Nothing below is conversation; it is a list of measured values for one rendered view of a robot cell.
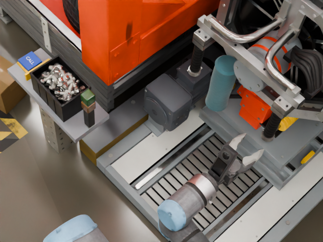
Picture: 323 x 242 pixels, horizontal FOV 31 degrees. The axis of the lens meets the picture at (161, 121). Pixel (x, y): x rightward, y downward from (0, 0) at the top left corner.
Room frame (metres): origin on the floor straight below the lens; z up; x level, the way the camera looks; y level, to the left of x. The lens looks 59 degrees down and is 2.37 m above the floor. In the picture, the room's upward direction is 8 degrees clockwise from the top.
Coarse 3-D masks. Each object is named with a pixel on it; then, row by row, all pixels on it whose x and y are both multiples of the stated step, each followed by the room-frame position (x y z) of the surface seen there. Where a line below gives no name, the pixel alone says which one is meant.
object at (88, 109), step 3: (81, 102) 1.08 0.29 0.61; (81, 105) 1.08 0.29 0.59; (84, 105) 1.07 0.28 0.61; (90, 105) 1.07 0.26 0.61; (93, 105) 1.08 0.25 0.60; (84, 108) 1.07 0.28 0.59; (87, 108) 1.06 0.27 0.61; (90, 108) 1.07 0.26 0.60; (93, 108) 1.08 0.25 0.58; (87, 111) 1.06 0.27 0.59; (90, 111) 1.06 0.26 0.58
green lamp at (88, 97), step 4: (84, 92) 1.09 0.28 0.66; (88, 92) 1.09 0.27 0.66; (92, 92) 1.09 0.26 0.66; (84, 96) 1.07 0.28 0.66; (88, 96) 1.08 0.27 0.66; (92, 96) 1.08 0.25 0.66; (84, 100) 1.06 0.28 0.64; (88, 100) 1.06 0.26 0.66; (92, 100) 1.07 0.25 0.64; (88, 104) 1.06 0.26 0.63
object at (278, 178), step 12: (240, 84) 1.59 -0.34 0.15; (204, 108) 1.42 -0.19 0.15; (204, 120) 1.39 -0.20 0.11; (216, 120) 1.37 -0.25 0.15; (216, 132) 1.34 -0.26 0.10; (228, 132) 1.31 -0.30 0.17; (240, 144) 1.25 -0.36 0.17; (312, 144) 1.31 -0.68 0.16; (264, 156) 1.22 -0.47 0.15; (300, 156) 1.25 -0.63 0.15; (312, 156) 1.25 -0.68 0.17; (264, 168) 1.16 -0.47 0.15; (276, 168) 1.17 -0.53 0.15; (288, 168) 1.17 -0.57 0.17; (300, 168) 1.19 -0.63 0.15; (276, 180) 1.11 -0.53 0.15; (288, 180) 1.13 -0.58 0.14
